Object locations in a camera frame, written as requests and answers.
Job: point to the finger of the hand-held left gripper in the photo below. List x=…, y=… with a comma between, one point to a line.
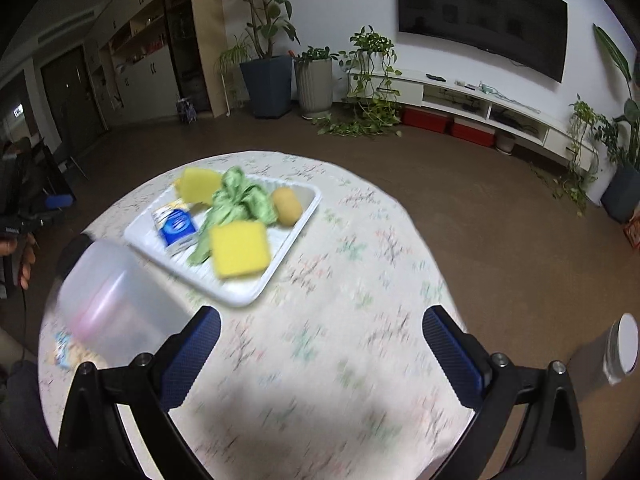
x=60, y=201

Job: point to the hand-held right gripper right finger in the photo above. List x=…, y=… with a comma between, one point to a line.
x=452, y=355

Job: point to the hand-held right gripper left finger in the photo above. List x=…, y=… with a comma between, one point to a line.
x=192, y=355

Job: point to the white plastic tray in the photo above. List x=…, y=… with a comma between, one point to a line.
x=235, y=290

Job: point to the yellow rectangular sponge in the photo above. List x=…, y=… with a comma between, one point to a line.
x=197, y=185
x=240, y=250

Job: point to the dark blue tissue pack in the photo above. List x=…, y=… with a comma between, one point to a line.
x=175, y=225

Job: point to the green satin scrunchie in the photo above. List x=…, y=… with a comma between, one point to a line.
x=240, y=200

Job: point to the mustard egg makeup sponge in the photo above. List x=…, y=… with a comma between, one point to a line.
x=286, y=205

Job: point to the person's left hand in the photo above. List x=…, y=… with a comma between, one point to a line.
x=27, y=265

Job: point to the translucent plastic container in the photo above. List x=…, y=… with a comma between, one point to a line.
x=120, y=305

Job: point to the dark door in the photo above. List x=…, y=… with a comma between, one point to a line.
x=75, y=90

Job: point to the light blue tissue pack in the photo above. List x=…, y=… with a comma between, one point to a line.
x=65, y=352

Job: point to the small blue floor item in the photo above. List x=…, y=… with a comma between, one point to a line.
x=185, y=110

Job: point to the small glass jar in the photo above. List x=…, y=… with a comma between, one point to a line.
x=620, y=350

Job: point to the person's dark trousers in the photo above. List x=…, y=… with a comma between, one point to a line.
x=20, y=410

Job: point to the small white pot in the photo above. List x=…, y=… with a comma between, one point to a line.
x=505, y=142

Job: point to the red printed box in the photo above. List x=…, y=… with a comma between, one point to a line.
x=634, y=230

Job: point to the red storage bin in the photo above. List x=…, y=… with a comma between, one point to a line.
x=425, y=120
x=472, y=134

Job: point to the small spider plant on stand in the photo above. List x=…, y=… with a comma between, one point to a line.
x=232, y=55

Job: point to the tall plant in blue pot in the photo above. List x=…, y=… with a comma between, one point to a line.
x=267, y=90

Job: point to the large-leaf plant in dark pot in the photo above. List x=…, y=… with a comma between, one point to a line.
x=622, y=185

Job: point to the white television cabinet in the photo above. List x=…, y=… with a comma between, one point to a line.
x=450, y=87

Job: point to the small leafy potted plant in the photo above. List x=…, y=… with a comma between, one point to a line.
x=582, y=120

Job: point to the plant in grey ribbed pot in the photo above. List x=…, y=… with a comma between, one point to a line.
x=315, y=85

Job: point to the trailing pothos plant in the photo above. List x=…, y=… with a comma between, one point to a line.
x=370, y=50

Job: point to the white wall cupboards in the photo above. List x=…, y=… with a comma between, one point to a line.
x=145, y=75

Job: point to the black wall television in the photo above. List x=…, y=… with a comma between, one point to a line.
x=475, y=10

